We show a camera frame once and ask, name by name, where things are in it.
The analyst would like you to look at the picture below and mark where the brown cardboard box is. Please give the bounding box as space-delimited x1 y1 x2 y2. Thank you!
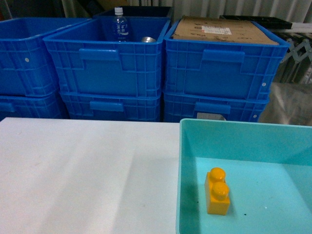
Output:
172 16 278 45

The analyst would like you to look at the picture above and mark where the yellow toy block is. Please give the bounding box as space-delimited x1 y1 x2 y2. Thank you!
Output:
204 167 230 215

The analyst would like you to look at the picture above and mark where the blue crate lower middle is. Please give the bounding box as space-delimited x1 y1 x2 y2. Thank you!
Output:
60 92 161 122

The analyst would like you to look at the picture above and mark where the blue crate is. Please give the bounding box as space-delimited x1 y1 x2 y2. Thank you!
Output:
44 16 170 98
0 17 87 97
60 92 161 122
0 90 69 120
163 92 269 122
164 21 290 100

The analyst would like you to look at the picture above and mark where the blue crate upper right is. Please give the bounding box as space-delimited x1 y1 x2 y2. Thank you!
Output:
164 21 290 100

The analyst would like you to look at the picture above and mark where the blue crate lower right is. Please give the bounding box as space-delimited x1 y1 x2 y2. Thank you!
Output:
163 92 269 122

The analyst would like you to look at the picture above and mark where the silver metal can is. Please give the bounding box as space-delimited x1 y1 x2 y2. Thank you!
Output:
141 37 156 43

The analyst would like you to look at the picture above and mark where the blue crate upper middle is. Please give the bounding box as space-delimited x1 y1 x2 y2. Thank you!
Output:
44 16 170 98

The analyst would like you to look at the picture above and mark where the clear water bottle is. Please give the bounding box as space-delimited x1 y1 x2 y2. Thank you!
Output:
112 7 130 42

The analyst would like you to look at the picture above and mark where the blue crate lower left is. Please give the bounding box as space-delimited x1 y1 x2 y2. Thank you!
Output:
0 90 69 120

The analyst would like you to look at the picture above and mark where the teal plastic tray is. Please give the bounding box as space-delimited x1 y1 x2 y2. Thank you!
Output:
176 119 312 234

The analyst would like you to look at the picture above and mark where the blue crate upper left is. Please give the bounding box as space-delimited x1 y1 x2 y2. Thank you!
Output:
0 17 87 97

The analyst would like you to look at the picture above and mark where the black plastic tray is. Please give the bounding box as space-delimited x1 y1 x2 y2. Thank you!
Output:
219 15 293 29

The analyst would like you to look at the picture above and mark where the expandable roller conveyor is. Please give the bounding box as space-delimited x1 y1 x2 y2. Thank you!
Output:
280 34 312 84

